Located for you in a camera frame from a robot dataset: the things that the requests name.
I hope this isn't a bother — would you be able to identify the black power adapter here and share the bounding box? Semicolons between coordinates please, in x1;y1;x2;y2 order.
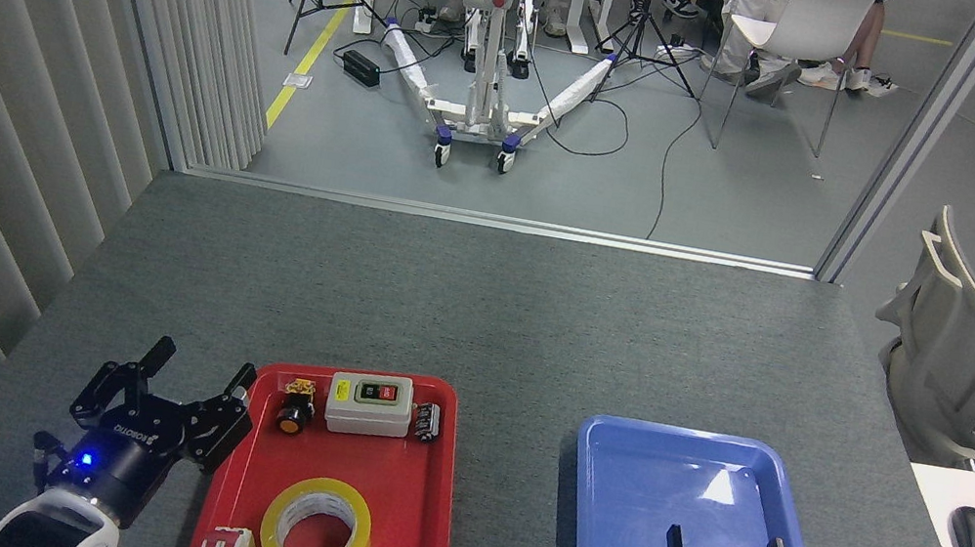
338;49;384;90

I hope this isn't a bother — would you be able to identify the red plastic tray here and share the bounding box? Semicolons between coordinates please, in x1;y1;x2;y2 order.
187;341;485;547

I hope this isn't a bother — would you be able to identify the white plastic chair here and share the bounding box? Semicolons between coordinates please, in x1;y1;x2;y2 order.
693;0;879;172

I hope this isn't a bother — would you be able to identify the silver rail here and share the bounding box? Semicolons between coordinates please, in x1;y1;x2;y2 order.
185;162;818;281

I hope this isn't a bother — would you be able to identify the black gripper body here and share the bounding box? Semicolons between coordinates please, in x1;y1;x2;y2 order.
39;386;196;537

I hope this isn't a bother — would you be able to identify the white switch box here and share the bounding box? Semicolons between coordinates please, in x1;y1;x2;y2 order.
321;365;418;445

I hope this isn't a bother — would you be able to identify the person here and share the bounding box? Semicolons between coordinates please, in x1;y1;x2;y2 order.
773;0;912;101
697;0;817;105

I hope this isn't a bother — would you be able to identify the beige office chair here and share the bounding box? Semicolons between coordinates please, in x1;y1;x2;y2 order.
852;195;975;473

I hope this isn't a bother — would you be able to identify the orange black push button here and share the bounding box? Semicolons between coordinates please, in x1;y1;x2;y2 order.
273;375;321;439

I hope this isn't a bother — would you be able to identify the black floor cable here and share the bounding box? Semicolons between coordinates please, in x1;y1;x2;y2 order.
497;52;710;246

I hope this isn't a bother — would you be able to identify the small black electrical component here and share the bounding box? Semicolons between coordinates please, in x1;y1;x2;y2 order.
408;400;445;445

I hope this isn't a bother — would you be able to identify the white stand on wheels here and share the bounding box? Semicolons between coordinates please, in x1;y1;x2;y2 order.
361;0;628;195

